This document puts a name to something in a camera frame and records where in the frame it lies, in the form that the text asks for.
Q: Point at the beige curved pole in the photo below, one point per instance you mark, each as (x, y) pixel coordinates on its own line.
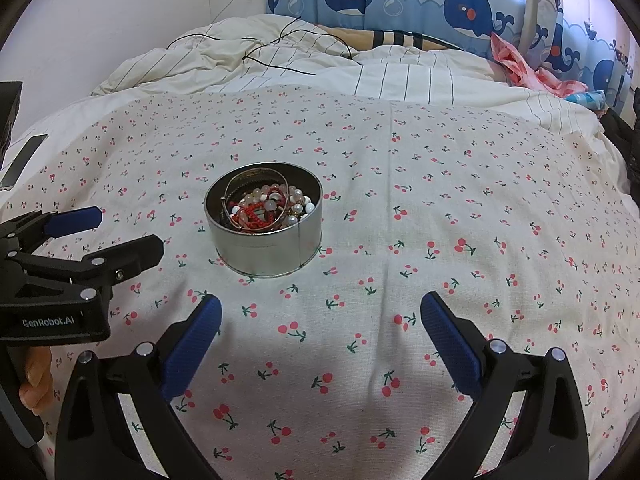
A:
(529, 5)

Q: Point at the black box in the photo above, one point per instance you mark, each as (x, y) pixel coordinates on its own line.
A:
(9, 115)

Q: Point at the pink cloth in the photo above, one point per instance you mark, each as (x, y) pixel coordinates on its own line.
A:
(520, 67)

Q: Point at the round silver metal tin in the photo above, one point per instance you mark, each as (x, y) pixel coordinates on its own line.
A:
(265, 250)

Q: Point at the light blue packet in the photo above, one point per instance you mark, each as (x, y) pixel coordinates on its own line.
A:
(587, 99)

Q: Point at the cherry print bedsheet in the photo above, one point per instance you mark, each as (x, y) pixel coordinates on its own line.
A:
(400, 270)

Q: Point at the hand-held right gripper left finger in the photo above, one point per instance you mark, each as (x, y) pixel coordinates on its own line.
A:
(192, 350)

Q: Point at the black garment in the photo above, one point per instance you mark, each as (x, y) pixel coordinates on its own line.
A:
(625, 140)

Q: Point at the beige pillow with black stripes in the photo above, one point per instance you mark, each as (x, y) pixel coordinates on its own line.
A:
(360, 40)

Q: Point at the dark smartphone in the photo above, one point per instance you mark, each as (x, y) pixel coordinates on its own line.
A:
(22, 160)

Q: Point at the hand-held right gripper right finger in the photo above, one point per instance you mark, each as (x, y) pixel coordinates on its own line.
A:
(450, 345)

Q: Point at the person's left hand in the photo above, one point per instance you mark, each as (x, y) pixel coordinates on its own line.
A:
(37, 377)

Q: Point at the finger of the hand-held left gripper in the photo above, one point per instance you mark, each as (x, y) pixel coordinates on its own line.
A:
(125, 255)
(75, 219)

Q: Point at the striped white duvet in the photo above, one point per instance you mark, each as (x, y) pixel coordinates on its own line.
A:
(400, 72)

